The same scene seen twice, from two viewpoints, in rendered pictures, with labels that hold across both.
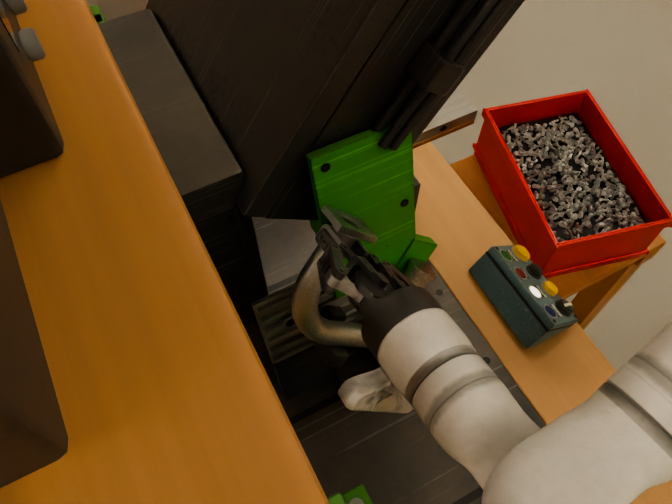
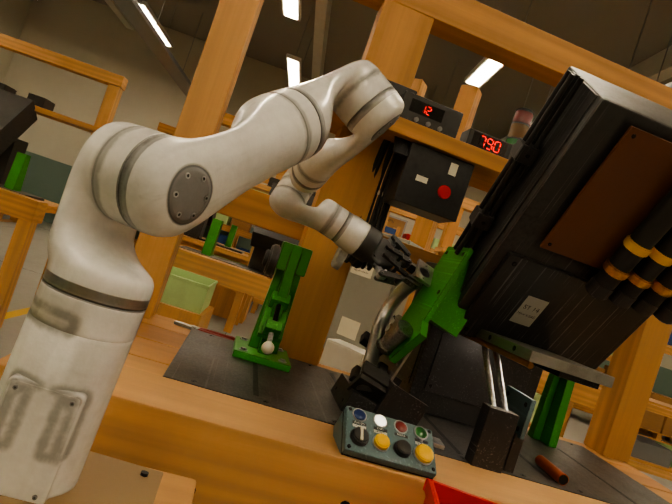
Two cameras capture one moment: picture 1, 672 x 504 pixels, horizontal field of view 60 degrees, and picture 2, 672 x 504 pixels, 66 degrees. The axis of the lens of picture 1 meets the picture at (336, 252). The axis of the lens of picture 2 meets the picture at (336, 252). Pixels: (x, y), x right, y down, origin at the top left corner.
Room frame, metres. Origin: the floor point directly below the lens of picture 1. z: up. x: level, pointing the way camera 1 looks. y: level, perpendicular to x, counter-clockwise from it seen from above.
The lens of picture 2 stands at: (0.51, -1.11, 1.17)
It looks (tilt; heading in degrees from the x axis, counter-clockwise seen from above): 1 degrees up; 108
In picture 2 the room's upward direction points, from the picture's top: 19 degrees clockwise
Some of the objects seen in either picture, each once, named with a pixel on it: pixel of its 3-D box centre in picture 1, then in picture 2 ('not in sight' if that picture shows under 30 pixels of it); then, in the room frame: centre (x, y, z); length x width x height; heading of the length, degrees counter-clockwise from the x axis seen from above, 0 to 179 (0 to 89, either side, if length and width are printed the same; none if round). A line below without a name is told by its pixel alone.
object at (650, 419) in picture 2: not in sight; (648, 413); (3.46, 9.72, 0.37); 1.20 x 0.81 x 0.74; 24
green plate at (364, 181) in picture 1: (354, 194); (447, 295); (0.40, -0.02, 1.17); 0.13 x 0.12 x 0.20; 28
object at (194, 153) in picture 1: (156, 199); (470, 346); (0.47, 0.24, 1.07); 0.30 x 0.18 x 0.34; 28
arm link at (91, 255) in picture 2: not in sight; (125, 218); (0.17, -0.72, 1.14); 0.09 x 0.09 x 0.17; 86
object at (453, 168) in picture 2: not in sight; (427, 184); (0.25, 0.20, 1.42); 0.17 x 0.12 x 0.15; 28
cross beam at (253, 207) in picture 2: not in sight; (421, 265); (0.27, 0.39, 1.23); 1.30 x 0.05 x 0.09; 28
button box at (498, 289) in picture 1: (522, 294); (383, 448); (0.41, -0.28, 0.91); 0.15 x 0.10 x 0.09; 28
